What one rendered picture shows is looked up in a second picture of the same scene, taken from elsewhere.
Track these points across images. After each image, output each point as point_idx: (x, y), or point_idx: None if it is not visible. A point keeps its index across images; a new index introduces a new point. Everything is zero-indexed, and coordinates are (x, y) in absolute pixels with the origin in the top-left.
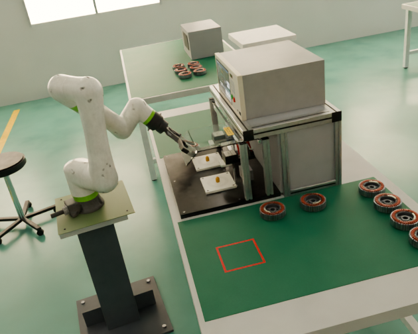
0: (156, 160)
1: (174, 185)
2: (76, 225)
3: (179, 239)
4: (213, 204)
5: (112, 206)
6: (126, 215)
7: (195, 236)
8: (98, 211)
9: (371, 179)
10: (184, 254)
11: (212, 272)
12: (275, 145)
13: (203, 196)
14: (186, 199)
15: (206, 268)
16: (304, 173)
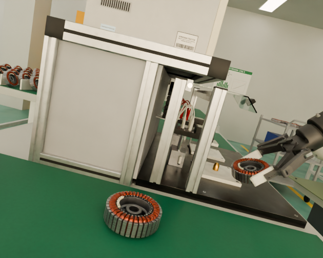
0: (319, 233)
1: None
2: None
3: (236, 150)
4: (212, 146)
5: (319, 189)
6: (293, 176)
7: (225, 147)
8: None
9: None
10: (230, 145)
11: (215, 137)
12: (166, 91)
13: (220, 152)
14: (237, 157)
15: (218, 138)
16: None
